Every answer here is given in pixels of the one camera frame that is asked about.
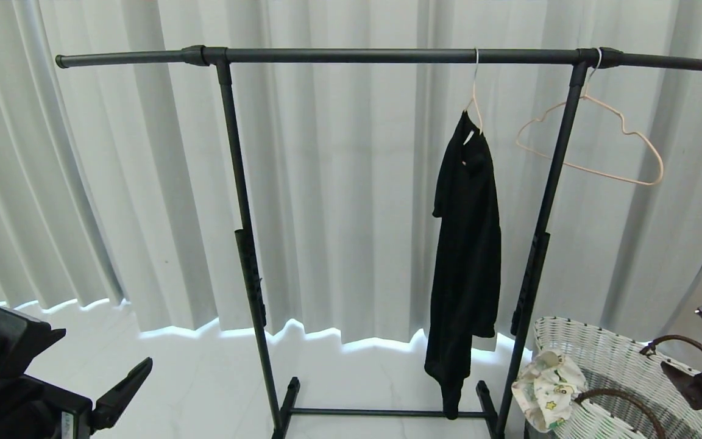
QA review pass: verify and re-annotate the white curtain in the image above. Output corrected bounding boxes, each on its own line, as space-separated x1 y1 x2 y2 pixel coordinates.
0 0 702 354

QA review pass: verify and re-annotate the pink clothes hanger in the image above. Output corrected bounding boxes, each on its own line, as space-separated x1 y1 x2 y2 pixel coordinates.
515 48 665 187
463 48 486 134

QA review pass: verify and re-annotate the black clothes rack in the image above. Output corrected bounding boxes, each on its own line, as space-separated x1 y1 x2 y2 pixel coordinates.
55 45 702 439

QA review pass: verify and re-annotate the white laundry basket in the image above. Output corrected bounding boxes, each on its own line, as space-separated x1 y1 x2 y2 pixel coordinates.
533 315 702 439

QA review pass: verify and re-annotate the cream printed garment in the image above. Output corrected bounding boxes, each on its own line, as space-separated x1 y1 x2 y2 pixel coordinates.
511 348 589 434

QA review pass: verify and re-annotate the black short-sleeved shirt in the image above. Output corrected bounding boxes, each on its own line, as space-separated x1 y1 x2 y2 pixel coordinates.
424 110 503 421

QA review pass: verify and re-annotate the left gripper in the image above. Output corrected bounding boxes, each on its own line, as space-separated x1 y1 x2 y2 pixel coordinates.
0 357 154 439

